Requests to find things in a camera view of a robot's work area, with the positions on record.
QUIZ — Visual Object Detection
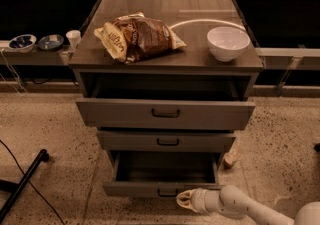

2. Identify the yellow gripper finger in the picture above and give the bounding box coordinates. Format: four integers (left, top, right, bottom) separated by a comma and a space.
176, 189, 195, 211

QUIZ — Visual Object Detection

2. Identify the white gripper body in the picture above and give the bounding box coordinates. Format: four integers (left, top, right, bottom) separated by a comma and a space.
191, 188, 219, 213

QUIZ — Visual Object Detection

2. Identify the grey bottom drawer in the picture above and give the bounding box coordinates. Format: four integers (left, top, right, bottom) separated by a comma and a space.
104, 151, 221, 198

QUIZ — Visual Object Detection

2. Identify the grey drawer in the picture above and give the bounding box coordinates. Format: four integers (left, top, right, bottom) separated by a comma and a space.
97, 130, 235, 153
104, 151, 221, 198
76, 80, 255, 131

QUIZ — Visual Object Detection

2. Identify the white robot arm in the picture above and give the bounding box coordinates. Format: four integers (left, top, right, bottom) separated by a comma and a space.
176, 185, 320, 225

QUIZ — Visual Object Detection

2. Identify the grey wooden drawer cabinet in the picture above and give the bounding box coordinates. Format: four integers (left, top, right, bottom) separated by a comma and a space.
68, 0, 264, 170

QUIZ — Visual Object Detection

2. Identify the grey middle drawer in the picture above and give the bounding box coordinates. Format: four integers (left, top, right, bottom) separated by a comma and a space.
97, 130, 235, 153

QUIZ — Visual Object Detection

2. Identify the grey top drawer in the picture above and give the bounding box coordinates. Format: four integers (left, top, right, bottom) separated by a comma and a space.
76, 80, 255, 131

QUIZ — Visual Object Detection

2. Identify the small bread piece on floor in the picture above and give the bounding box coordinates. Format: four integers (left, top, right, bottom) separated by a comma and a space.
223, 149, 241, 169

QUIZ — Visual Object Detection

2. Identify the white ceramic bowl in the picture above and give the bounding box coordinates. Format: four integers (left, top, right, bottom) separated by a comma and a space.
207, 26, 250, 62

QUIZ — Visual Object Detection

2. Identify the black metal stand leg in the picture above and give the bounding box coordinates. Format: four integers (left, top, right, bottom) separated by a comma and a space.
0, 149, 49, 223

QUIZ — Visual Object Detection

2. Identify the bagged sliced bread loaf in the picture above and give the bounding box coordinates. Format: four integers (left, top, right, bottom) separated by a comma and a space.
94, 12, 186, 63

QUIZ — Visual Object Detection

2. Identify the white paper cup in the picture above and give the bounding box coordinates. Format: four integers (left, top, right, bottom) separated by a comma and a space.
66, 30, 81, 49

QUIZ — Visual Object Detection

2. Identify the dark blue small bowl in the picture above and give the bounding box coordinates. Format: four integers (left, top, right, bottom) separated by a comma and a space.
38, 34, 64, 51

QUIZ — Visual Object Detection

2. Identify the grey low side shelf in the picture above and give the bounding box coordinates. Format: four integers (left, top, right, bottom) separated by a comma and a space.
0, 40, 73, 66

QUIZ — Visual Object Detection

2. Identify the blue patterned bowl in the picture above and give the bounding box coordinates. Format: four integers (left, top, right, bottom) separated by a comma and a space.
9, 34, 37, 53

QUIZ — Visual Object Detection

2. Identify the black floor cable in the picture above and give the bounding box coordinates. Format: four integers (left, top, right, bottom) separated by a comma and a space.
0, 139, 66, 225

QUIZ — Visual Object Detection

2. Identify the white hanging cable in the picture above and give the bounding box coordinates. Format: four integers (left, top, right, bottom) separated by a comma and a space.
0, 48, 28, 94

